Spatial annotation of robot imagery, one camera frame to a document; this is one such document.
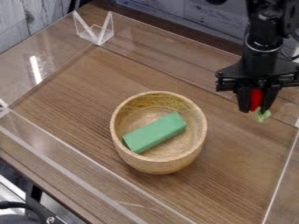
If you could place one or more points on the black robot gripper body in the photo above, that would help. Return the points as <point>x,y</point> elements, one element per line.
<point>258,74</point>

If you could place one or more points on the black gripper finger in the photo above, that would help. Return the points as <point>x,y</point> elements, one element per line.
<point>270,96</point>
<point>243,99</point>

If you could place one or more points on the red plush strawberry toy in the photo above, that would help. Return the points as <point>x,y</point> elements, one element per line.
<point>255,105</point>

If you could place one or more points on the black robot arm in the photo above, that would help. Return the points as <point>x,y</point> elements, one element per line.
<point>273,23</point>

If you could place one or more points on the green rectangular block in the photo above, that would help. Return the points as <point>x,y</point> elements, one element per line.
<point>146,137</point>

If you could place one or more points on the wooden bowl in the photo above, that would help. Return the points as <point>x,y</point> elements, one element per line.
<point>175,153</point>

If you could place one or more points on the clear acrylic corner bracket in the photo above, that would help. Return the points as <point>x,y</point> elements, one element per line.
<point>95,34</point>

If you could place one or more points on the black table leg bracket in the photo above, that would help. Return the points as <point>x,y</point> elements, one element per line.
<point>47,217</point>

